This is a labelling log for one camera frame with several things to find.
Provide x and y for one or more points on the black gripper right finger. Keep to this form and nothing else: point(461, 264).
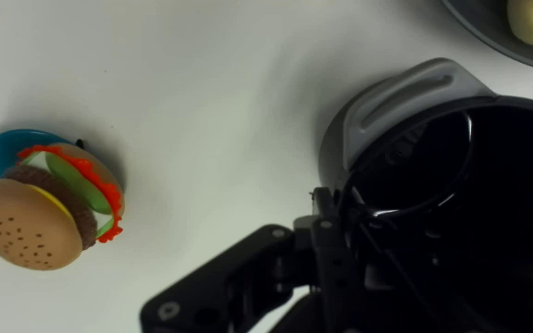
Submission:
point(397, 290)

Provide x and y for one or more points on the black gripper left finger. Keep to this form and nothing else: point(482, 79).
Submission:
point(230, 284)

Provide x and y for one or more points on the toy hamburger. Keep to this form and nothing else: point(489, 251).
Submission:
point(37, 216)

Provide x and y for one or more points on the small blue toy plate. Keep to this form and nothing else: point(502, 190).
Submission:
point(0, 155)

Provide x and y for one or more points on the dark grey round plate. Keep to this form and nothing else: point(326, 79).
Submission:
point(495, 31)

